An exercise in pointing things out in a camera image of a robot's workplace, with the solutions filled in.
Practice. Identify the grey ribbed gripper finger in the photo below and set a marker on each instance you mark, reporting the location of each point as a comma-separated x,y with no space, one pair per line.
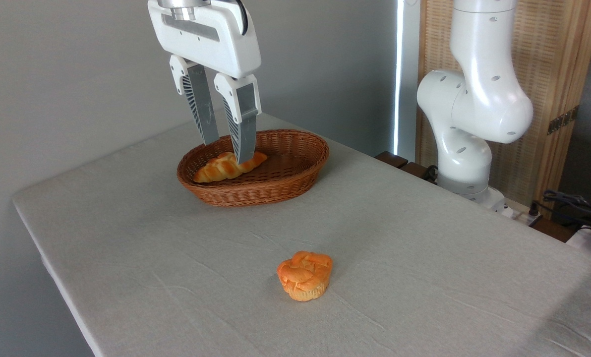
243,121
200,101

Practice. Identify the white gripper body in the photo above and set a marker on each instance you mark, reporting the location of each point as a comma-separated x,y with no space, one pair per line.
211,37

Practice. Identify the round muffin-shaped bread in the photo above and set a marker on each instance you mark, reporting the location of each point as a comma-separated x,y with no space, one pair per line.
305,275

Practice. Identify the long braided bread loaf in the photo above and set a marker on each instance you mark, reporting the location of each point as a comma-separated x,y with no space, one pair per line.
221,168

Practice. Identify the brown woven wicker basket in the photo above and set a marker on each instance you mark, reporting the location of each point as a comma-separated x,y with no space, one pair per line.
275,173

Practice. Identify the dark wooden table edge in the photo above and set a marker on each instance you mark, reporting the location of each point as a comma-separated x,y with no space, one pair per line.
397,161

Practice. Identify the grey tablecloth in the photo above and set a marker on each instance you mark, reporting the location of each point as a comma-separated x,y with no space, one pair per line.
325,258

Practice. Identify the metal screen hinge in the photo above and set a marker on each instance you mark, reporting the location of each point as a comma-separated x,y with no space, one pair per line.
563,120

